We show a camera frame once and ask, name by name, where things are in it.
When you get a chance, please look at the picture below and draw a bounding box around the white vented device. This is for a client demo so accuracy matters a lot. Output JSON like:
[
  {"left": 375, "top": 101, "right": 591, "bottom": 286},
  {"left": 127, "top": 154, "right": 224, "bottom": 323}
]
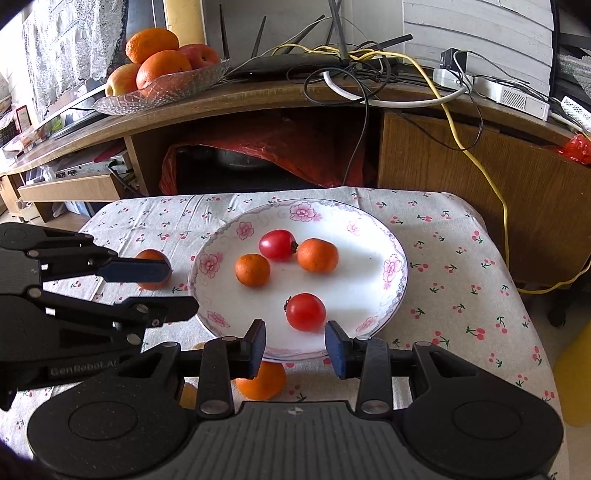
[{"left": 560, "top": 95, "right": 591, "bottom": 131}]

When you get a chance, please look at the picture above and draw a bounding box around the small tangerine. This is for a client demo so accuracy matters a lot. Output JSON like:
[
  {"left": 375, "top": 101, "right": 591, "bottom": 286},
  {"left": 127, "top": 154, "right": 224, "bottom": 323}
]
[
  {"left": 235, "top": 253, "right": 271, "bottom": 288},
  {"left": 297, "top": 238, "right": 339, "bottom": 274},
  {"left": 235, "top": 361, "right": 287, "bottom": 401},
  {"left": 135, "top": 248, "right": 174, "bottom": 291}
]

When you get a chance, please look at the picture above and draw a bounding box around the thick white cable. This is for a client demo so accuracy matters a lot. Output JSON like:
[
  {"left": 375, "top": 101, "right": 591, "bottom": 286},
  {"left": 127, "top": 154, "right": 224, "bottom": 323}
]
[{"left": 322, "top": 69, "right": 469, "bottom": 109}]

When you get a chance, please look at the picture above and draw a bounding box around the wooden cabinet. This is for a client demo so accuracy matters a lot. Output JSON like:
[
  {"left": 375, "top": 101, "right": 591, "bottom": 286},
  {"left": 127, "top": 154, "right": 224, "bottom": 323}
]
[{"left": 0, "top": 74, "right": 591, "bottom": 296}]

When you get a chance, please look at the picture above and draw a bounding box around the red apple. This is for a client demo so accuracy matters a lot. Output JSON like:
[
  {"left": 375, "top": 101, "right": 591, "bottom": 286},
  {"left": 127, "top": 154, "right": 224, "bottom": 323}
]
[{"left": 179, "top": 43, "right": 221, "bottom": 71}]

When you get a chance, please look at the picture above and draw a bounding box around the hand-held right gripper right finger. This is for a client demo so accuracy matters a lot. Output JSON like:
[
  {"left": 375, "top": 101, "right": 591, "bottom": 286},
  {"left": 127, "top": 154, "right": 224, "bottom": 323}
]
[{"left": 324, "top": 320, "right": 463, "bottom": 415}]

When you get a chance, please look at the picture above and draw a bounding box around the white power strip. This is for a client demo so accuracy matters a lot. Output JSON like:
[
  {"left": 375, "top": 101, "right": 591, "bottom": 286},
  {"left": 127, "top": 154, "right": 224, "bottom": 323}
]
[{"left": 431, "top": 68, "right": 476, "bottom": 89}]

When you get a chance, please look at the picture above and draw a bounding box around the yellow cable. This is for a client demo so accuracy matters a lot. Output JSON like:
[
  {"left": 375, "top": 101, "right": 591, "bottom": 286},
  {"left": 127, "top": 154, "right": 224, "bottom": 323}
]
[{"left": 276, "top": 44, "right": 591, "bottom": 295}]

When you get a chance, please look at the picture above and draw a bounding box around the red tomato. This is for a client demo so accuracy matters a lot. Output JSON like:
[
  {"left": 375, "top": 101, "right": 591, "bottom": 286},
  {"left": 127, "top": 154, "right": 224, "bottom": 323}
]
[
  {"left": 258, "top": 229, "right": 299, "bottom": 262},
  {"left": 285, "top": 293, "right": 327, "bottom": 332}
]

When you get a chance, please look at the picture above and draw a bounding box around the white floral plate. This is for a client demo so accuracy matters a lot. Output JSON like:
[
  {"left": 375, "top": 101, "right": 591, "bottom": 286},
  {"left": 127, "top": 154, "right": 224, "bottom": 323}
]
[{"left": 187, "top": 198, "right": 409, "bottom": 361}]

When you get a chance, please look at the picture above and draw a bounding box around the white slatted board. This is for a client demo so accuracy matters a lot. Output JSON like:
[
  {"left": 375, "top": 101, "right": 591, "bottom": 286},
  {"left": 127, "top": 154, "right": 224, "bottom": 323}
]
[{"left": 402, "top": 0, "right": 559, "bottom": 97}]

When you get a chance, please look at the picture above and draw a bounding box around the glass fruit bowl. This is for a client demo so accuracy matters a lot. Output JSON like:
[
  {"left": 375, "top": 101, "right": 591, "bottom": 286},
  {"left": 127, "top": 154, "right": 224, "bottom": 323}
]
[{"left": 92, "top": 59, "right": 232, "bottom": 116}]

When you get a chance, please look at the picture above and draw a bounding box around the cherry print tablecloth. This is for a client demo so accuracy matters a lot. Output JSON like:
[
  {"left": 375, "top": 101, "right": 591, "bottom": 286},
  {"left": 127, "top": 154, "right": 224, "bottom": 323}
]
[{"left": 0, "top": 188, "right": 566, "bottom": 480}]

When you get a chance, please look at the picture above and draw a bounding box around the wooden drawer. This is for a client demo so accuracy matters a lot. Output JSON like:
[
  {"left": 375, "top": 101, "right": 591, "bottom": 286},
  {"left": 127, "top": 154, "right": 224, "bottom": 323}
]
[{"left": 17, "top": 173, "right": 125, "bottom": 204}]

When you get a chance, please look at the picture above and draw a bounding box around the red wrapper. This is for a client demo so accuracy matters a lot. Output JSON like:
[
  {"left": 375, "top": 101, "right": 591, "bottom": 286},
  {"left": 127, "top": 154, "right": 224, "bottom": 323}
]
[{"left": 558, "top": 135, "right": 591, "bottom": 164}]

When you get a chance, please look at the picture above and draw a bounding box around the large orange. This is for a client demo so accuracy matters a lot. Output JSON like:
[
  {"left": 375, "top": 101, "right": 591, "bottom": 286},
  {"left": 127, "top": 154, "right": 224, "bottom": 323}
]
[
  {"left": 136, "top": 49, "right": 192, "bottom": 90},
  {"left": 126, "top": 28, "right": 180, "bottom": 64}
]

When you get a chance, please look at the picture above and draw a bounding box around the white modem box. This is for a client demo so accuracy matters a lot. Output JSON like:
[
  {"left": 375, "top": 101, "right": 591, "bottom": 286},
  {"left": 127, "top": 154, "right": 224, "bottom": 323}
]
[{"left": 473, "top": 76, "right": 551, "bottom": 121}]

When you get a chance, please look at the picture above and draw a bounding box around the black router with antennas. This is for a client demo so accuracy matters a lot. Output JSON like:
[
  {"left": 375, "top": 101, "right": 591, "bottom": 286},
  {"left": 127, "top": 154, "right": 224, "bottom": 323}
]
[{"left": 217, "top": 0, "right": 414, "bottom": 79}]

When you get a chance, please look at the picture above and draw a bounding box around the white lace cloth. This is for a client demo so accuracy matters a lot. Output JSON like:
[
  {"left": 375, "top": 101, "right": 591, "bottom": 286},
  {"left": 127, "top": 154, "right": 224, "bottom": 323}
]
[{"left": 21, "top": 0, "right": 130, "bottom": 121}]

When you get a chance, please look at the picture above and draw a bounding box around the black cable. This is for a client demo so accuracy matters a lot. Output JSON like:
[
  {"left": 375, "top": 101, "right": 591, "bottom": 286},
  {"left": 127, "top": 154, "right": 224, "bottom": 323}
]
[
  {"left": 302, "top": 65, "right": 393, "bottom": 185},
  {"left": 434, "top": 48, "right": 532, "bottom": 151}
]

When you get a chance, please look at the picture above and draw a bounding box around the black power adapter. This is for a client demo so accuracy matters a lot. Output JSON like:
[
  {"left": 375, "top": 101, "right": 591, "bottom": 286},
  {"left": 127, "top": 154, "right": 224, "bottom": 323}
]
[{"left": 440, "top": 48, "right": 468, "bottom": 71}]

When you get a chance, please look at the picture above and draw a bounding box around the red plastic bag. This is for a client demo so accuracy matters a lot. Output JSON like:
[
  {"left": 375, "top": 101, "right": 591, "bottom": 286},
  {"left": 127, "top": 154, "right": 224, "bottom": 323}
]
[{"left": 159, "top": 124, "right": 370, "bottom": 195}]

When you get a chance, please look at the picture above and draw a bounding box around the yellow-red apple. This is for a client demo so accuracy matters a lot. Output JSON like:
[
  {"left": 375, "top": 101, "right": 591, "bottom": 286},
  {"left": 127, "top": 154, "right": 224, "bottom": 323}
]
[{"left": 105, "top": 63, "right": 141, "bottom": 97}]

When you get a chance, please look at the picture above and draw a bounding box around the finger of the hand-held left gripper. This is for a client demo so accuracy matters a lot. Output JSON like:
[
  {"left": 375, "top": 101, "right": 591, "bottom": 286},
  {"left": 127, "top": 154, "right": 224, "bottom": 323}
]
[
  {"left": 0, "top": 224, "right": 173, "bottom": 284},
  {"left": 28, "top": 288, "right": 201, "bottom": 345}
]

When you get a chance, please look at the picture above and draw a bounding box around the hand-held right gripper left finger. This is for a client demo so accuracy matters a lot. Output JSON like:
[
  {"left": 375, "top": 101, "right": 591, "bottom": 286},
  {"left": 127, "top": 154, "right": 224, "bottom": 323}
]
[{"left": 137, "top": 318, "right": 267, "bottom": 419}]

